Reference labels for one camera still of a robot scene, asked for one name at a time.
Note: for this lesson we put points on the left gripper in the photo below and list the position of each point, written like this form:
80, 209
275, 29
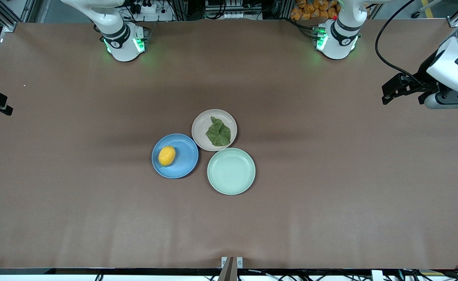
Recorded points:
423, 75

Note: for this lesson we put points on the yellow lemon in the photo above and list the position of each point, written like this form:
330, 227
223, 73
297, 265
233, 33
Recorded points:
166, 156

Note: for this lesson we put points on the green lettuce leaf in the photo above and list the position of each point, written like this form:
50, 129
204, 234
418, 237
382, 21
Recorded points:
218, 133

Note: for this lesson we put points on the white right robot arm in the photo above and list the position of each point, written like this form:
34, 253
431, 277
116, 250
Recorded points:
119, 39

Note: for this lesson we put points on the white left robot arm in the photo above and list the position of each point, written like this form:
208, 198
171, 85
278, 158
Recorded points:
338, 39

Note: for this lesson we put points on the white power strip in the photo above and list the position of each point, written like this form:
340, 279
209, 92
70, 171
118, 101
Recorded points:
147, 8

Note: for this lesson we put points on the small white box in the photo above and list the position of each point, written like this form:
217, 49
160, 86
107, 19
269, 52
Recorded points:
376, 275

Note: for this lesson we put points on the white electronics box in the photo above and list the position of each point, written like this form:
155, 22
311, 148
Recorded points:
232, 8

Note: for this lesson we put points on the blue plate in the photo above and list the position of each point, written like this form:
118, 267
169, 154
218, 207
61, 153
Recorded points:
184, 162

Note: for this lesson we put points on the light green plate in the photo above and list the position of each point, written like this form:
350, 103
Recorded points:
231, 171

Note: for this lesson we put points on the beige plate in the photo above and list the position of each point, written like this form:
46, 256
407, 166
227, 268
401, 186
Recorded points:
201, 125

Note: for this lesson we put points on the metal table edge bracket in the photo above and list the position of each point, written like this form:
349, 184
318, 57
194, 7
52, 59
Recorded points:
228, 269

